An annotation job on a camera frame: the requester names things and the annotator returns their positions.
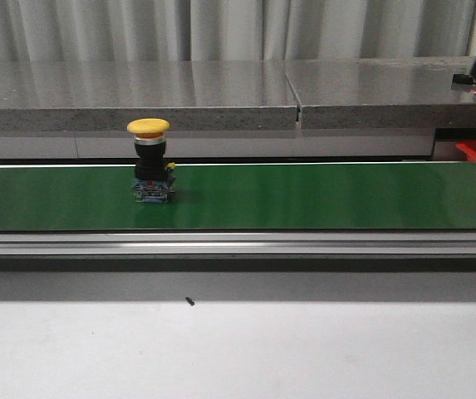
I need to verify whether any black sensor module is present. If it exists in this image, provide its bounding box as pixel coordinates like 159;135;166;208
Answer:
452;73;474;85

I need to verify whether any green conveyor belt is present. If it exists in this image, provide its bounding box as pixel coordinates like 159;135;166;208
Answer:
0;162;476;232

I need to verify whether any grey stone countertop right slab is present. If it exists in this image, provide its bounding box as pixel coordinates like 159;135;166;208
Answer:
284;57;476;129

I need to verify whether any grey stone countertop slab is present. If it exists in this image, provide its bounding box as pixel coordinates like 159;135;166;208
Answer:
0;61;298;131
284;57;476;129

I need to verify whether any grey stone countertop left slab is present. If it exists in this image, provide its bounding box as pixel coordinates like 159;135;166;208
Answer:
0;61;298;131

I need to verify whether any white cabinet front panel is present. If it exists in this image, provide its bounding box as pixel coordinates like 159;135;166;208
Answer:
0;128;435;160

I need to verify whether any aluminium conveyor frame rail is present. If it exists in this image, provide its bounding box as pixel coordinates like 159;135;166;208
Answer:
0;231;476;259

